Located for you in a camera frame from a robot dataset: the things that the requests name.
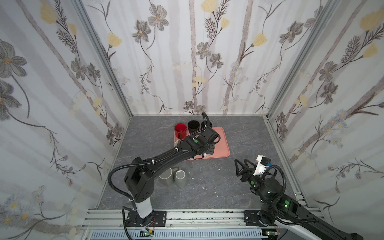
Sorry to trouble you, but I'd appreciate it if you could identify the black mug white base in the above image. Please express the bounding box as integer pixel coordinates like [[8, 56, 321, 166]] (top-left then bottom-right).
[[187, 120, 201, 134]]

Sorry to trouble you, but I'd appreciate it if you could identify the red mug black handle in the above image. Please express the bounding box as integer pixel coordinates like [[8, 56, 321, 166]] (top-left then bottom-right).
[[174, 123, 188, 140]]

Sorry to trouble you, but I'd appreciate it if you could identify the light grey mug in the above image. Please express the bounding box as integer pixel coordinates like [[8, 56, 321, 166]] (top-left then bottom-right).
[[174, 170, 188, 188]]

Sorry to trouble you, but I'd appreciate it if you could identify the white ribbed mug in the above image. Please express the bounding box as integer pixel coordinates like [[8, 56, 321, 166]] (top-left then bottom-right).
[[174, 139, 181, 147]]

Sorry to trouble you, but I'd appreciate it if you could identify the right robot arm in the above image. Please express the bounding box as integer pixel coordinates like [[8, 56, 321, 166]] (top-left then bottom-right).
[[235, 157, 363, 240]]

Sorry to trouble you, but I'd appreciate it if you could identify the dark grey mug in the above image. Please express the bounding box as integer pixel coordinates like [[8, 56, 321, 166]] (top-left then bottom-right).
[[159, 168, 179, 187]]

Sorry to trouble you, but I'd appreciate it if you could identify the pink plastic tray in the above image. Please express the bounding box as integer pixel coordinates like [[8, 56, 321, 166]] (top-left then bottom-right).
[[172, 127, 230, 161]]

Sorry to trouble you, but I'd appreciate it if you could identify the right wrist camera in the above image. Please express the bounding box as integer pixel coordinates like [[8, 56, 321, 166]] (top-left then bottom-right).
[[253, 155, 272, 176]]

